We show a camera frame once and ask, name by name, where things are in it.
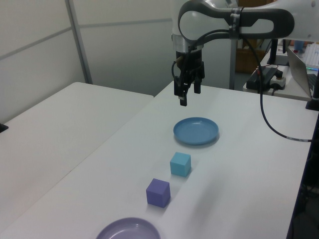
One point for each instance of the grey narrow partition post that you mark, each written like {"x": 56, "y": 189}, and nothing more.
{"x": 232, "y": 64}

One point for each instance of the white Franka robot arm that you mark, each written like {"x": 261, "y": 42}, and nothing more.
{"x": 197, "y": 17}

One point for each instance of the light blue cube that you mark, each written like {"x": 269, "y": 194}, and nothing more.
{"x": 180, "y": 164}

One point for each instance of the blue plate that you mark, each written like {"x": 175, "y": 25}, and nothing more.
{"x": 196, "y": 130}

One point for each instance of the purple cube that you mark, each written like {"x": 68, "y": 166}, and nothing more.
{"x": 157, "y": 193}

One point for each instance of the dark table side frame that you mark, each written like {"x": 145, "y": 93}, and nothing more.
{"x": 305, "y": 194}

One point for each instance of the blue cup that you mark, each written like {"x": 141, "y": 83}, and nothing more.
{"x": 298, "y": 46}

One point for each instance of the black monitor stand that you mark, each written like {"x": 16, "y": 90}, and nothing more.
{"x": 275, "y": 53}

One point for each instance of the silver laptop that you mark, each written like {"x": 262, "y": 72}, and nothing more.
{"x": 297, "y": 72}

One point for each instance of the black power box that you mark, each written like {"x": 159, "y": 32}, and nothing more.
{"x": 259, "y": 78}

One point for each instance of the purple plate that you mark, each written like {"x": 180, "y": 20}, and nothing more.
{"x": 128, "y": 230}

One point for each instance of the emergency stop button box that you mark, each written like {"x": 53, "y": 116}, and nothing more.
{"x": 278, "y": 81}

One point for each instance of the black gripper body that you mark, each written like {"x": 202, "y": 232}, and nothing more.
{"x": 194, "y": 64}

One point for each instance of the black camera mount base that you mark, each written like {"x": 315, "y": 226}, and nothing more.
{"x": 313, "y": 102}

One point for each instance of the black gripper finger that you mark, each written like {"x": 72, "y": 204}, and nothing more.
{"x": 183, "y": 98}
{"x": 197, "y": 87}

